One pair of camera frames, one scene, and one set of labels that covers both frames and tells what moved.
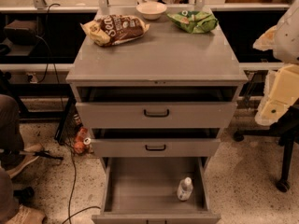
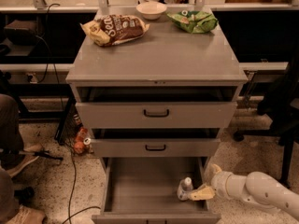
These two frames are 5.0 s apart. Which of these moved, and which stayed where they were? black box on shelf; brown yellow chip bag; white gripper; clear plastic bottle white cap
Moved: white gripper
Stayed: brown yellow chip bag; clear plastic bottle white cap; black box on shelf
